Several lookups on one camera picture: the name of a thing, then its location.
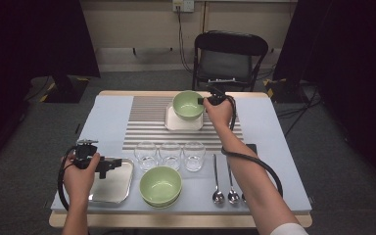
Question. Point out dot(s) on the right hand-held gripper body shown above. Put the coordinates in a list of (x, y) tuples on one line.
[(216, 94)]

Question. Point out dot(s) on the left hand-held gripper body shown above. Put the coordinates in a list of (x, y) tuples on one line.
[(84, 153)]

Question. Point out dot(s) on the green ceramic bowl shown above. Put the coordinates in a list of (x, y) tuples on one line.
[(187, 104), (161, 207), (160, 184)]

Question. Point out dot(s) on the white square plate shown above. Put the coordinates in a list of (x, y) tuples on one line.
[(117, 189), (182, 125)]

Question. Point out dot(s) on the silver metal spoon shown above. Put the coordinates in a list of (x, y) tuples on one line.
[(243, 198), (217, 197), (233, 197)]

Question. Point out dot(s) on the person's right hand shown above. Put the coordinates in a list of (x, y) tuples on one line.
[(220, 116)]

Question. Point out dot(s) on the person's left hand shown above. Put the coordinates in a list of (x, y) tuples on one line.
[(78, 182)]

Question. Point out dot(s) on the small black floor object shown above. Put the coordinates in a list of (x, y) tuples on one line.
[(77, 128)]

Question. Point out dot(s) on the clear drinking glass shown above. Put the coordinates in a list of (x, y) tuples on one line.
[(194, 156), (170, 152), (145, 153)]

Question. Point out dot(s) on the black folding chair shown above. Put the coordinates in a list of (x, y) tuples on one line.
[(228, 42)]

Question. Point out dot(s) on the brown white striped placemat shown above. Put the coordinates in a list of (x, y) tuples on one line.
[(150, 114)]

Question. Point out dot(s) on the black taped stand base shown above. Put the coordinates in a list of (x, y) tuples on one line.
[(65, 91), (287, 93)]

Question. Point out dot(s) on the dark curtain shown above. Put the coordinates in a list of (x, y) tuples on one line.
[(355, 49), (29, 32)]

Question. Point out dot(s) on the person's white right sleeve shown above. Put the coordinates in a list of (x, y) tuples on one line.
[(289, 230)]

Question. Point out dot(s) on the white wall socket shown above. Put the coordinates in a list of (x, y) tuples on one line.
[(183, 5)]

